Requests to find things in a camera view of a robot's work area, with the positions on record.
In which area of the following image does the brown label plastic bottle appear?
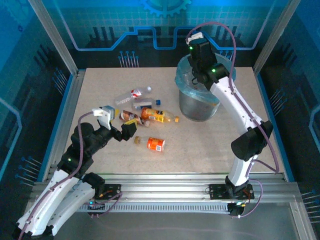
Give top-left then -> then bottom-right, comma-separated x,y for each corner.
119,109 -> 151,128

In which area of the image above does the orange juice bottle yellow label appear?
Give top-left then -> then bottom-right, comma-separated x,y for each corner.
140,106 -> 180,124

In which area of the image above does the Fiji water bottle blue cap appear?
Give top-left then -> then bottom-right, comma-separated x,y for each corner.
131,98 -> 162,111

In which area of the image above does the grey bin with blue liner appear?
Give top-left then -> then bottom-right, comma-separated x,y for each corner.
174,53 -> 237,106

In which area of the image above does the grey metal bin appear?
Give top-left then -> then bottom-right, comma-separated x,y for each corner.
178,88 -> 222,123

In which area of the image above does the clear bottle white cap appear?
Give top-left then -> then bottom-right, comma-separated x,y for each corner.
113,85 -> 153,106

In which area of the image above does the black connector block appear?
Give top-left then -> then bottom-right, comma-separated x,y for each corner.
228,201 -> 247,219
86,199 -> 107,219

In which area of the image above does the grey metal base sheet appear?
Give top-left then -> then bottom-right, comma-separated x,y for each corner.
52,201 -> 318,240

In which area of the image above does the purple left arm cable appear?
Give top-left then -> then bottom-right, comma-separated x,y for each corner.
17,111 -> 124,240

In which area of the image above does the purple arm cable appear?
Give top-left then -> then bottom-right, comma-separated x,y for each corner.
186,21 -> 280,219
17,111 -> 124,240

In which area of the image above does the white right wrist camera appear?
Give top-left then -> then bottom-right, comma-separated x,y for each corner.
185,31 -> 205,44

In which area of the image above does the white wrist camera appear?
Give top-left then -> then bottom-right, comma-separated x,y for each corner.
185,31 -> 205,44
91,105 -> 120,131

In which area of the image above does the black cable loop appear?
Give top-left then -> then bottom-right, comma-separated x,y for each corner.
191,69 -> 201,85

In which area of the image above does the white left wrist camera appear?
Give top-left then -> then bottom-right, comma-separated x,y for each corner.
91,105 -> 120,131

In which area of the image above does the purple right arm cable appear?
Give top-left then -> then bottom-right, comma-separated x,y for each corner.
186,21 -> 280,219

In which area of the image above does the aluminium side rail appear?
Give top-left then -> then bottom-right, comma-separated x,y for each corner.
42,69 -> 86,182

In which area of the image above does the aluminium front rail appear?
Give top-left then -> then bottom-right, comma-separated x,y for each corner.
29,173 -> 301,205

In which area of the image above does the aluminium frame post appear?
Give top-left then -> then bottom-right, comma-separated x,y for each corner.
252,0 -> 302,75
27,0 -> 80,76

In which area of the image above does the grey slotted cable duct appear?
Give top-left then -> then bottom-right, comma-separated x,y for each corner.
74,202 -> 232,214

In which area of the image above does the blue side rail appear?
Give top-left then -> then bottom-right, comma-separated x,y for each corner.
254,72 -> 296,182

